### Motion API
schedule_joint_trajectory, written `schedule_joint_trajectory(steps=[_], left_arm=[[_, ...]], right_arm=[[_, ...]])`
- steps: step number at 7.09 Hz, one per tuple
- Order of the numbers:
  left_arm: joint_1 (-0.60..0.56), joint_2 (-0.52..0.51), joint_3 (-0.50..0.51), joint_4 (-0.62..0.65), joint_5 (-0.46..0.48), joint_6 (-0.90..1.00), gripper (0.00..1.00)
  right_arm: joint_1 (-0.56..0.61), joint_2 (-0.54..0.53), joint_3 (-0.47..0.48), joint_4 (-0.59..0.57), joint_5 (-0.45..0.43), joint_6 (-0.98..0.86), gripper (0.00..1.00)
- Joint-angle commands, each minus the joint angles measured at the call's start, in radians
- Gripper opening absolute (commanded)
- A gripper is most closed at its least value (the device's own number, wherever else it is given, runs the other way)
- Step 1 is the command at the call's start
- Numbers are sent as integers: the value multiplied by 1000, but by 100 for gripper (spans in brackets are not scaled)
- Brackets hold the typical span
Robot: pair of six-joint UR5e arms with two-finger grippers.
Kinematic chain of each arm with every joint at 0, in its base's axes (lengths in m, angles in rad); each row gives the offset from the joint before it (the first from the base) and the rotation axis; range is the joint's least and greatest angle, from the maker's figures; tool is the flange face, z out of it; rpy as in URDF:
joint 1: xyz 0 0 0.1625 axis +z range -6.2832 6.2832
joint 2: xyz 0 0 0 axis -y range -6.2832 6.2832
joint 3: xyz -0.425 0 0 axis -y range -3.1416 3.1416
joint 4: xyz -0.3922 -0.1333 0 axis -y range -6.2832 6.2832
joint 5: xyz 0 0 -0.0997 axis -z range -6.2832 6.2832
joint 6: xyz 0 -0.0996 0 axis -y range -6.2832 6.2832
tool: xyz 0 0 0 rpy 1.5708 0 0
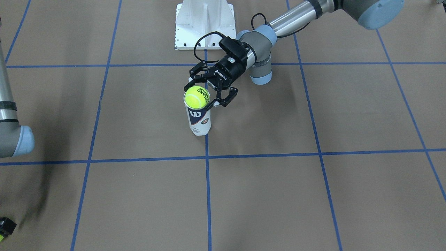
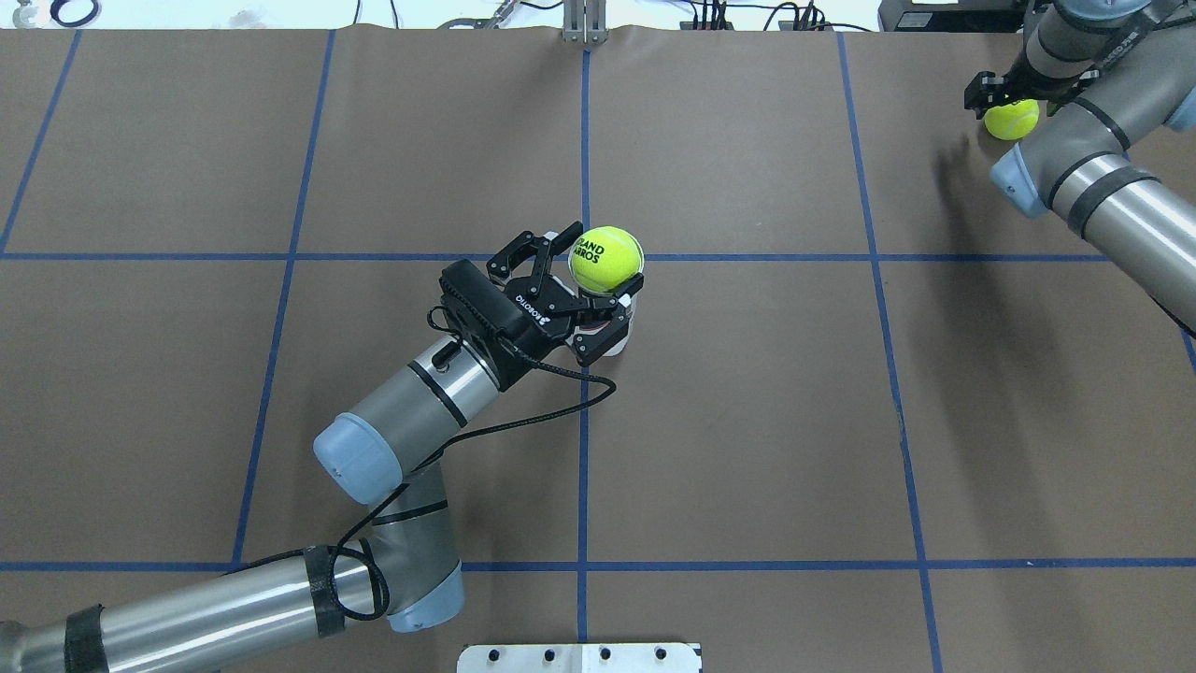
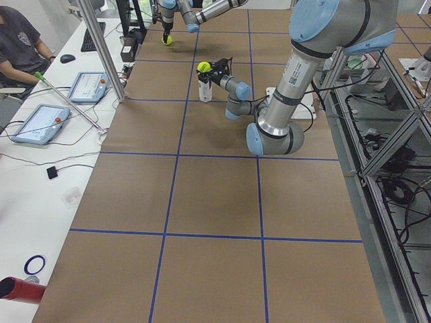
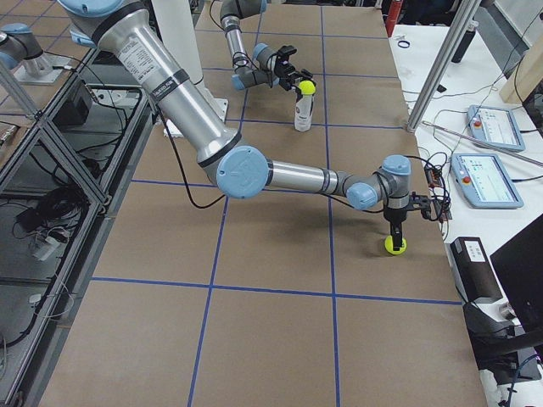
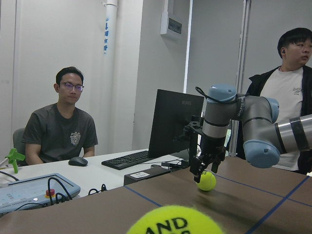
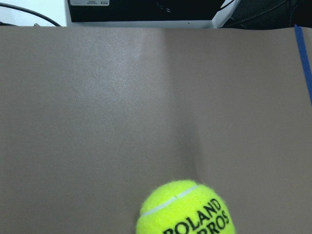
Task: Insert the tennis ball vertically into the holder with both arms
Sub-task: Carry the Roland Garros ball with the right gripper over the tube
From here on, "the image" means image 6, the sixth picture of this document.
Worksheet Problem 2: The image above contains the yellow tennis ball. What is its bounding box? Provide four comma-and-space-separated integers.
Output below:
136, 180, 236, 234

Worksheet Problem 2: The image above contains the black device box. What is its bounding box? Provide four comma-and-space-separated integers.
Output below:
67, 0, 240, 28

